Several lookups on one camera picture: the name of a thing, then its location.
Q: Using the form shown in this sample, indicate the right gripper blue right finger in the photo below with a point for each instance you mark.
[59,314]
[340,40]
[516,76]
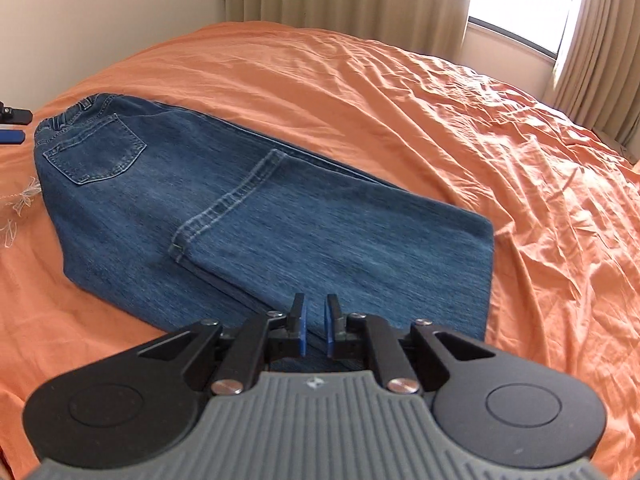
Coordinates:
[360,336]

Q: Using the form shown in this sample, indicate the blue denim jeans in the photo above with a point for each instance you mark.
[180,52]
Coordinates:
[173,215]

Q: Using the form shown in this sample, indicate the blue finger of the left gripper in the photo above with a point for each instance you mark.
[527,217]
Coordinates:
[11,136]
[14,116]

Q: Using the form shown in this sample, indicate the orange bed sheet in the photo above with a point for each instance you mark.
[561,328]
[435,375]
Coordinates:
[564,206]

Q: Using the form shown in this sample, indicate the beige curtain right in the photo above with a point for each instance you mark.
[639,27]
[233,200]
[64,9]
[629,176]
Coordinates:
[595,78]

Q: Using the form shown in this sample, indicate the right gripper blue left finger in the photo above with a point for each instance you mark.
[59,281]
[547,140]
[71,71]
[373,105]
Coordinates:
[270,335]

